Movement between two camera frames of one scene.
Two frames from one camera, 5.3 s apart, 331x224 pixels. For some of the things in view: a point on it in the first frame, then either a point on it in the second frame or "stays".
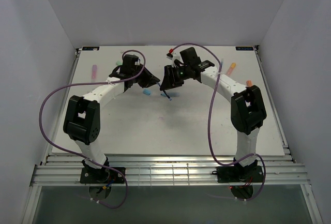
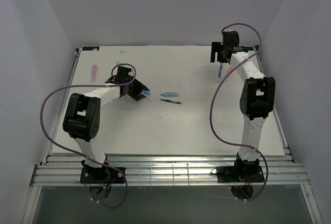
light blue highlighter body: x=170 y=94 stays
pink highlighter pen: x=94 y=73 stays
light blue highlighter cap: x=147 y=91 stays
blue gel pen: x=168 y=98 to x=171 y=101
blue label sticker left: x=90 y=48 stays
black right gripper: x=168 y=81 to x=215 y=47
